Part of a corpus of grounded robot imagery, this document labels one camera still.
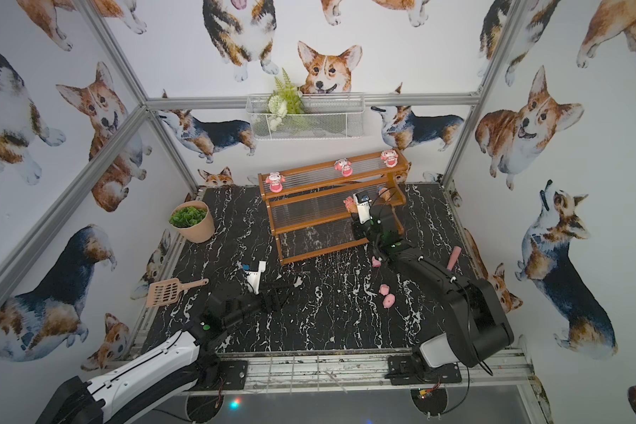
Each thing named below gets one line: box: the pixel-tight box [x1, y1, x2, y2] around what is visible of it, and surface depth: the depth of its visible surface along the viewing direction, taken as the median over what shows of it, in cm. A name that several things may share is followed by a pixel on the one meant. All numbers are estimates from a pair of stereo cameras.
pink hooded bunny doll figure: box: [265, 171, 287, 194], surface depth 81 cm
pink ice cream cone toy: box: [342, 196, 358, 213], surface depth 88 cm
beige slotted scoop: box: [146, 278, 210, 308], surface depth 92 cm
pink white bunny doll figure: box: [379, 149, 399, 168], surface depth 89 cm
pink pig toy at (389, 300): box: [382, 293, 396, 309], surface depth 87 cm
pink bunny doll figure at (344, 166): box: [333, 157, 354, 178], surface depth 86 cm
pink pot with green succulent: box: [168, 199, 216, 244], surface depth 96 cm
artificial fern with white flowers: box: [267, 67, 305, 132], surface depth 84 cm
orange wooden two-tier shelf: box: [257, 149, 412, 266], surface depth 93 cm
